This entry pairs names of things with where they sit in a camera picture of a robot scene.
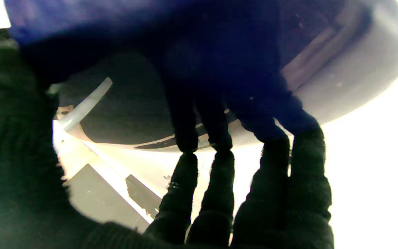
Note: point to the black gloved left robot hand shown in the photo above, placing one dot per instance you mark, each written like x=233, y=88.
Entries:
x=19, y=166

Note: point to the black white router with antennas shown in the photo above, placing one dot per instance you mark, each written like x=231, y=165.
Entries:
x=219, y=52

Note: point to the black tape strip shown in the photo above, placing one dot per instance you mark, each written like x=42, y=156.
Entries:
x=143, y=195

